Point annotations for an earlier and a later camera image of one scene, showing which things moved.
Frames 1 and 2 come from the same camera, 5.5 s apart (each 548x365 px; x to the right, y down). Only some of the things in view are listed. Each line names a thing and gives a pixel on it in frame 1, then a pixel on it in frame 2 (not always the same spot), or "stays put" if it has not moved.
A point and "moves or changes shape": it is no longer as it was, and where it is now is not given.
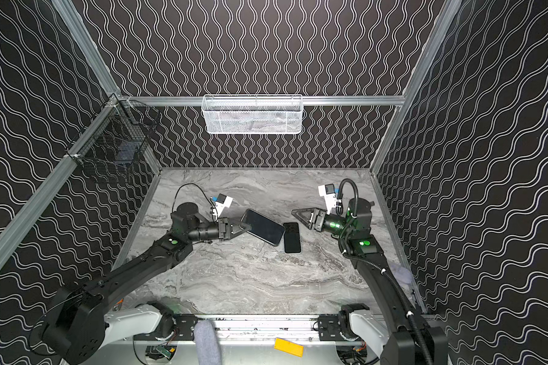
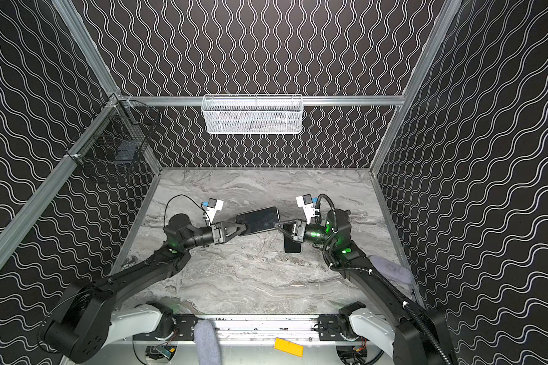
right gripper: (320, 220) -> (301, 231)
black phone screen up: (263, 227) moves or changes shape
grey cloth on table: (403, 276) stays put
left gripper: (226, 229) stays put
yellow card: (293, 348) stays put
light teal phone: (291, 238) stays put
